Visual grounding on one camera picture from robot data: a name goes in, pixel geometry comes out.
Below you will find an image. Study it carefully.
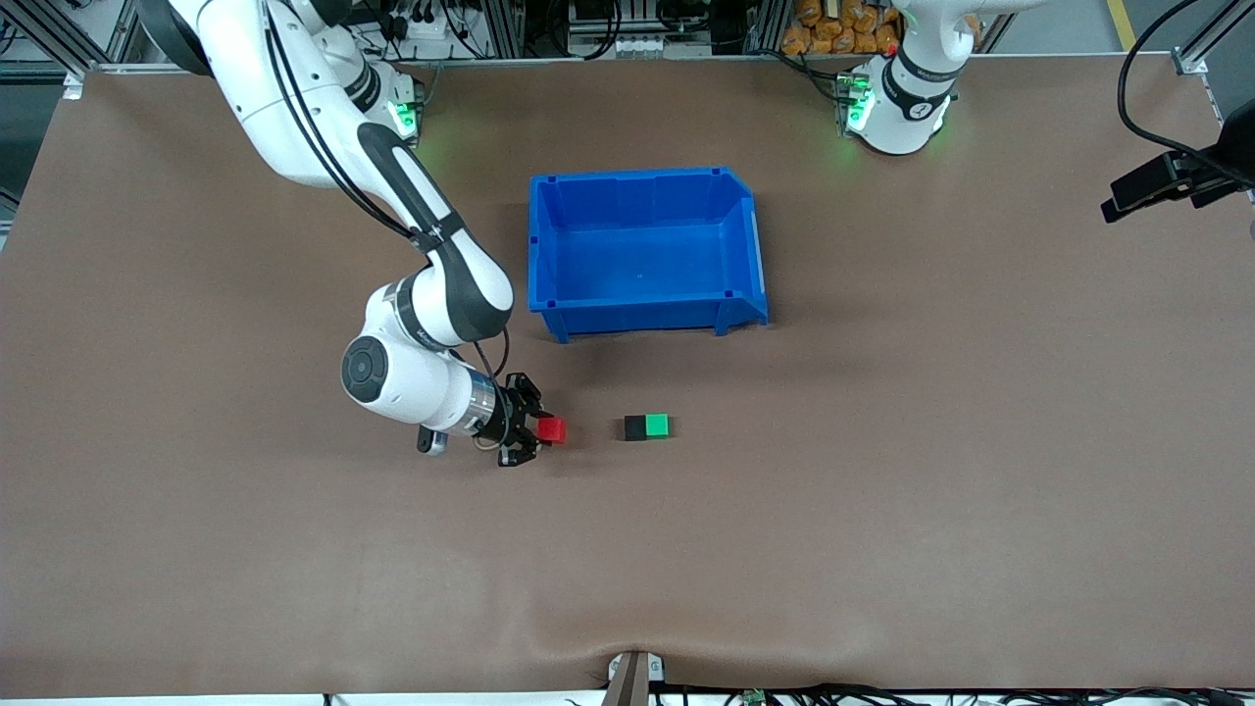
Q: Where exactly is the blue plastic storage bin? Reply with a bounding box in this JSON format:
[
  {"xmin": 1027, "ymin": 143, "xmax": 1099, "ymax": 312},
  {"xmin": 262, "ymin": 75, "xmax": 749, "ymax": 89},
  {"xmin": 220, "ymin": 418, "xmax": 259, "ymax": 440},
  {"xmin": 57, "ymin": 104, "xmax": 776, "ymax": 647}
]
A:
[{"xmin": 528, "ymin": 166, "xmax": 770, "ymax": 344}]

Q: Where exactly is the brown table mat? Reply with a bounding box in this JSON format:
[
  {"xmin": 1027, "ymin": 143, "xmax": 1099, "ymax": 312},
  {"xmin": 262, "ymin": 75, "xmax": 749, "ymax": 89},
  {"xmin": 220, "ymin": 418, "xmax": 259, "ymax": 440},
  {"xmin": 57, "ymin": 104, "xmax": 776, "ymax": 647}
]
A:
[{"xmin": 0, "ymin": 54, "xmax": 1255, "ymax": 699}]

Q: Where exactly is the orange snack bag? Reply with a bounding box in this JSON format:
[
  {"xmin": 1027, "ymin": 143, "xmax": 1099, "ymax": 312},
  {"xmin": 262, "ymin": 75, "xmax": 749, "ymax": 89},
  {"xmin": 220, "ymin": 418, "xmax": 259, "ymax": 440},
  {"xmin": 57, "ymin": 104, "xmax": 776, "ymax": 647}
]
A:
[{"xmin": 781, "ymin": 0, "xmax": 903, "ymax": 57}]

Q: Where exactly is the electronics box with white connectors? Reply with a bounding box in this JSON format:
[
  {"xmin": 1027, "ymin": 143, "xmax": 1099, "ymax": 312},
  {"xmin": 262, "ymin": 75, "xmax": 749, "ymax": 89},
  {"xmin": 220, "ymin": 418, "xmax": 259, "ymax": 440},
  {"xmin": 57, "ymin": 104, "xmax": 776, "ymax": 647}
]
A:
[{"xmin": 567, "ymin": 0, "xmax": 714, "ymax": 60}]

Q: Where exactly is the white power strip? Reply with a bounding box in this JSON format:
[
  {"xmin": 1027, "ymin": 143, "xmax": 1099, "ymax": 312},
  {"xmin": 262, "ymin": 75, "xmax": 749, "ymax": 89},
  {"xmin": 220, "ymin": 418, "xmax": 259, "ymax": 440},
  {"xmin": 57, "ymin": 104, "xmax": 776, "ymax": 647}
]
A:
[{"xmin": 392, "ymin": 15, "xmax": 462, "ymax": 62}]

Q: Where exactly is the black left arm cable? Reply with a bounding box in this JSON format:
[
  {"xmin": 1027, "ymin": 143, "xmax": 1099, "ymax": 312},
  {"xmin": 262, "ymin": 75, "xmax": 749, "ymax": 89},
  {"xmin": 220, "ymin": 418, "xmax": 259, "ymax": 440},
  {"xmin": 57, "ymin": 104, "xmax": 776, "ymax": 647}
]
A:
[{"xmin": 1117, "ymin": 0, "xmax": 1229, "ymax": 170}]

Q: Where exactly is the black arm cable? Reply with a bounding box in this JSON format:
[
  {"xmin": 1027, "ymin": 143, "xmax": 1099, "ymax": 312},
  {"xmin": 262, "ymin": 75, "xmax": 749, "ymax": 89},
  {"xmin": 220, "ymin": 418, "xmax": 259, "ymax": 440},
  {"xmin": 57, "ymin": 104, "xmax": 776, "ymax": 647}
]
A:
[
  {"xmin": 261, "ymin": 0, "xmax": 513, "ymax": 385},
  {"xmin": 1117, "ymin": 0, "xmax": 1229, "ymax": 170}
]

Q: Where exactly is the aluminium frame profile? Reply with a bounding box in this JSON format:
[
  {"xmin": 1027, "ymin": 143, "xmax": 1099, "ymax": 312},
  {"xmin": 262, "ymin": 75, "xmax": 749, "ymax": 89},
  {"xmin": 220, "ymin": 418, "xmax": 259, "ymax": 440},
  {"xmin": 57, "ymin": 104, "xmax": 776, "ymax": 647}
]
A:
[
  {"xmin": 1172, "ymin": 0, "xmax": 1238, "ymax": 76},
  {"xmin": 15, "ymin": 0, "xmax": 138, "ymax": 75}
]

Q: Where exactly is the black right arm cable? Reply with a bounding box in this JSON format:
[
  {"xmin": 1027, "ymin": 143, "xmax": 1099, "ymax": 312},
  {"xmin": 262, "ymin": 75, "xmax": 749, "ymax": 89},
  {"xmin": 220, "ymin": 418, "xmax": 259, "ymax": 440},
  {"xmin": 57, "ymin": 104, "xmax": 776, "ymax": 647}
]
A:
[{"xmin": 261, "ymin": 0, "xmax": 513, "ymax": 385}]

